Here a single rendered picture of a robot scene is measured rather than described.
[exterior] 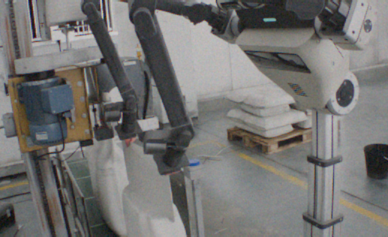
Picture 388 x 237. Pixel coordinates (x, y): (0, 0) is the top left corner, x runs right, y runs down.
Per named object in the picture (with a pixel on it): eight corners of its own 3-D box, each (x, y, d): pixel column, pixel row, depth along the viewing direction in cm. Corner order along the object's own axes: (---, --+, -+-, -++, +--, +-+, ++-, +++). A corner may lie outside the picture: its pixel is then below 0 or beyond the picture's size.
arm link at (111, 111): (136, 95, 145) (131, 87, 152) (105, 98, 141) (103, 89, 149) (136, 124, 150) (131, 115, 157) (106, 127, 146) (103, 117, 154)
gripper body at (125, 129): (114, 128, 158) (114, 115, 154) (137, 124, 163) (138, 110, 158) (118, 139, 154) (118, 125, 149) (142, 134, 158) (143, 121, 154)
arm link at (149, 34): (152, 7, 80) (148, -12, 88) (126, 15, 80) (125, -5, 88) (198, 144, 108) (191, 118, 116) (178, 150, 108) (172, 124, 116)
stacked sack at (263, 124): (309, 121, 441) (309, 109, 438) (265, 134, 412) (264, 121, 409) (285, 115, 479) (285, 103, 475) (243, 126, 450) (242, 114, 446)
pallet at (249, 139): (341, 131, 473) (341, 120, 470) (266, 155, 420) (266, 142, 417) (296, 120, 544) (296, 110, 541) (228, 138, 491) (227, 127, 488)
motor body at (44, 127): (72, 142, 142) (61, 76, 137) (33, 150, 136) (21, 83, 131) (66, 133, 156) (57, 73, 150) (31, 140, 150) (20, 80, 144)
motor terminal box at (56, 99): (76, 114, 138) (72, 83, 136) (54, 121, 131) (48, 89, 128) (65, 113, 144) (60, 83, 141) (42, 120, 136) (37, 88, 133)
